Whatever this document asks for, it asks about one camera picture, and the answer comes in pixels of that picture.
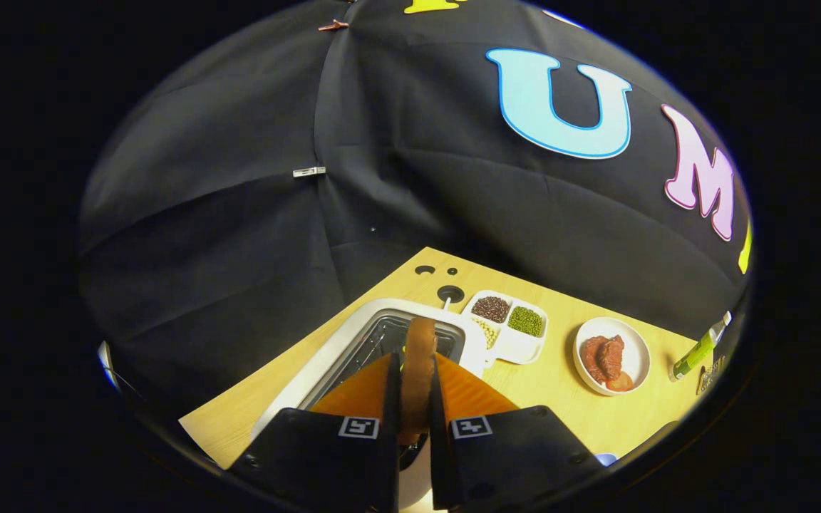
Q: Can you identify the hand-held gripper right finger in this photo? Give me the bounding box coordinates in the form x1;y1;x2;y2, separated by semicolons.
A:
428;353;604;511

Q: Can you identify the green label plastic bottle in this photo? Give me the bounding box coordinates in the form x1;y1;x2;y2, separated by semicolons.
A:
669;311;733;383

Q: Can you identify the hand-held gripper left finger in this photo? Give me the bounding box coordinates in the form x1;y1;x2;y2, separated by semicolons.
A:
229;351;404;513

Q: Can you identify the black backdrop cloth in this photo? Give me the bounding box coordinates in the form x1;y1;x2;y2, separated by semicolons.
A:
77;0;753;428

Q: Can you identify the white divided bean dish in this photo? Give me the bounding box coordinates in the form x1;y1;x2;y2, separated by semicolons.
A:
460;289;549;366

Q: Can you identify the brown steak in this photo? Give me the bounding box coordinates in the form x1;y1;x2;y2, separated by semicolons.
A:
579;335;626;382

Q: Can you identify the toasted bread slice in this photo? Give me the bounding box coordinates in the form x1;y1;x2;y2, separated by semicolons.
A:
400;317;438;447

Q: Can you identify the round white plate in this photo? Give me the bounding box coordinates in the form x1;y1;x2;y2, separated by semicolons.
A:
573;317;651;397

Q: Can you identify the white toaster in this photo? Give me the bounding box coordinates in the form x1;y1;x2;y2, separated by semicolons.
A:
250;298;490;510

